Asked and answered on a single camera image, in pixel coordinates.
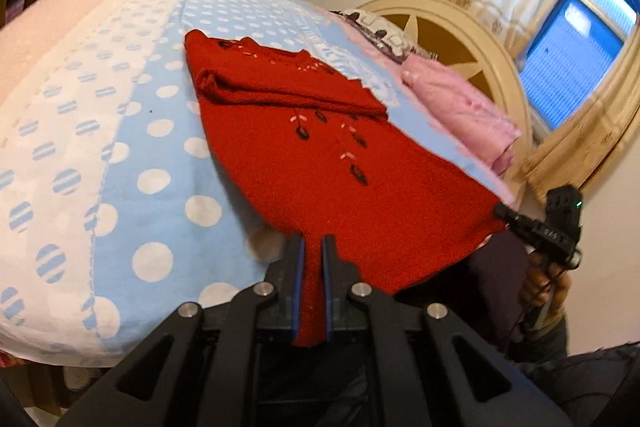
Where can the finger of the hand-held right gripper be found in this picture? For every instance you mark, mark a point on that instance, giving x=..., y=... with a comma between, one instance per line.
x=515, y=219

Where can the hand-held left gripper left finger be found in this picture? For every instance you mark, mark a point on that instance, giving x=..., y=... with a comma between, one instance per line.
x=299, y=287

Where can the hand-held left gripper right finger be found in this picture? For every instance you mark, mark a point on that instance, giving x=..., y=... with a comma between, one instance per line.
x=328, y=287

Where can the red knitted sweater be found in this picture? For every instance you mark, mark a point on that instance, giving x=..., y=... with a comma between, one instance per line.
x=325, y=167

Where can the person's right forearm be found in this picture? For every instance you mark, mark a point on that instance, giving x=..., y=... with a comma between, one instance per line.
x=545, y=339

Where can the person's right hand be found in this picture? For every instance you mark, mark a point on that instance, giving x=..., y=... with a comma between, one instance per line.
x=542, y=279

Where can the dark purple cloth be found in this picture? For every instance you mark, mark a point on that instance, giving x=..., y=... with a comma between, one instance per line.
x=495, y=287

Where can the pink folded quilt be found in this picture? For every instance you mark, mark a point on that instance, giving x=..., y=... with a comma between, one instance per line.
x=460, y=107

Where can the person's black jacket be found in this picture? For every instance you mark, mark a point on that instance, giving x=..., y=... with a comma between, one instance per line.
x=600, y=387

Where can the blue-lit window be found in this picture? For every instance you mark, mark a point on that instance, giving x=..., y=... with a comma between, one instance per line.
x=560, y=57

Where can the cream wooden bed headboard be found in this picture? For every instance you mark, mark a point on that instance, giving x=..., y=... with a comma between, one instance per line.
x=480, y=32

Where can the polka dot bedsheet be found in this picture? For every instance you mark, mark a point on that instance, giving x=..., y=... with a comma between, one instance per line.
x=125, y=132

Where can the grey patterned pillow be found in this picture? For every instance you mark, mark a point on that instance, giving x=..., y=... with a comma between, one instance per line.
x=375, y=27

